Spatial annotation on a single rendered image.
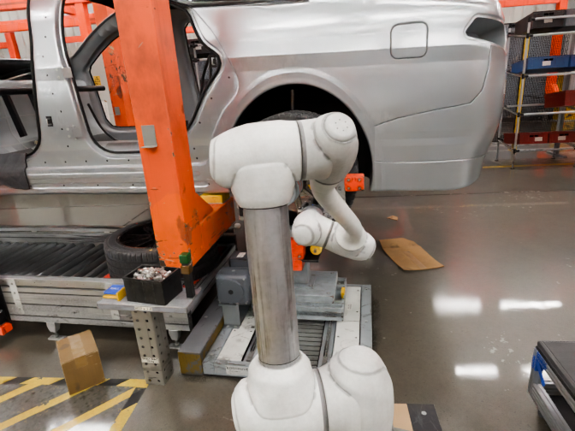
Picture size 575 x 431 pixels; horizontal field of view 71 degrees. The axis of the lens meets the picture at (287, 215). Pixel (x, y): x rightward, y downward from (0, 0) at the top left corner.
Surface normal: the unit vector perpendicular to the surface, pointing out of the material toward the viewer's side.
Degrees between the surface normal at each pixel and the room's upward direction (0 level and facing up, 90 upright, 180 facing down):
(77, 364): 90
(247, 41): 90
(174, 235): 90
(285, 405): 79
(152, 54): 90
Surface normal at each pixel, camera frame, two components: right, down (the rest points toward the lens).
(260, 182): 0.07, 0.27
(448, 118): -0.17, 0.32
